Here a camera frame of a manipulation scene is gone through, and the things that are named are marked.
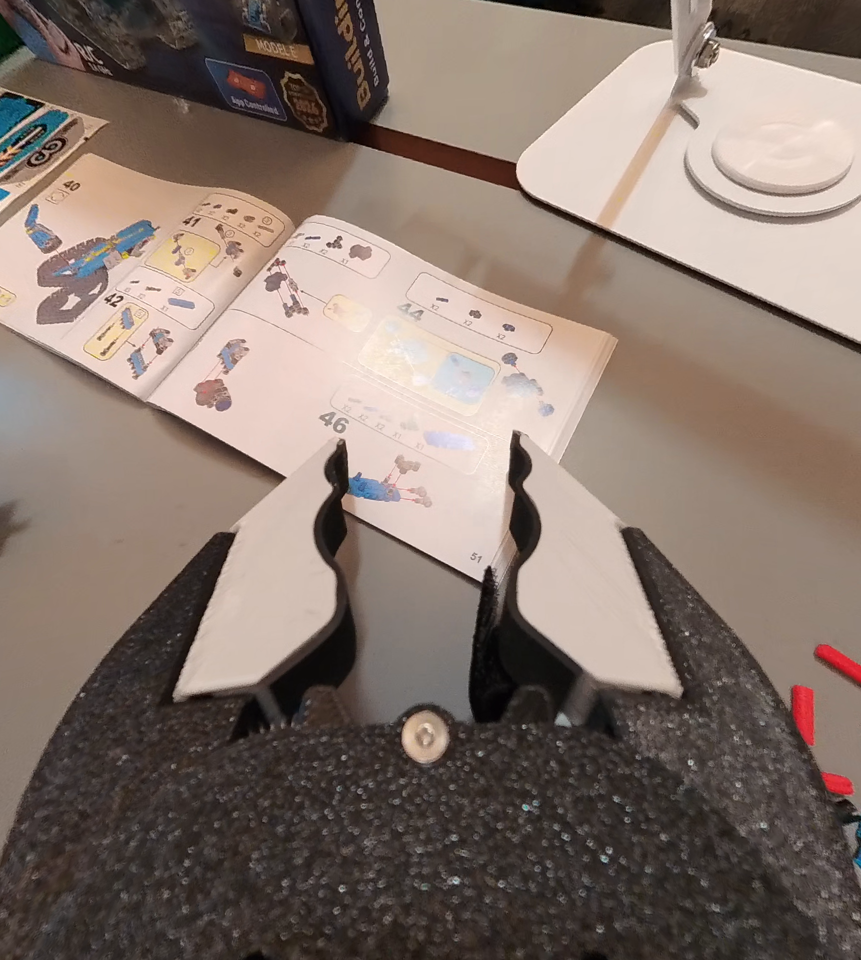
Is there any grey desk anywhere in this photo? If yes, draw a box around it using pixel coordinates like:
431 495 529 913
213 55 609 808
0 0 861 960

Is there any white book stand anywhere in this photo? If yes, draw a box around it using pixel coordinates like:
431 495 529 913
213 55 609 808
515 0 861 363

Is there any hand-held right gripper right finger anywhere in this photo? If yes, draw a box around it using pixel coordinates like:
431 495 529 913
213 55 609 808
492 429 684 695

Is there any blue sticker sheet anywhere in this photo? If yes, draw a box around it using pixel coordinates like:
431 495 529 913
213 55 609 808
0 87 111 254

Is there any instruction booklet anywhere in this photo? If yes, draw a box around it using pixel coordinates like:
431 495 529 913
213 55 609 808
0 153 618 584

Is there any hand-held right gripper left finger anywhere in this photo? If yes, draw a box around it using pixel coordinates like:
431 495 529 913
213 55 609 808
174 437 358 702

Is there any dark blue toy box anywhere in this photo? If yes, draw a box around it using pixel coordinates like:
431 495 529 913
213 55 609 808
0 0 394 144

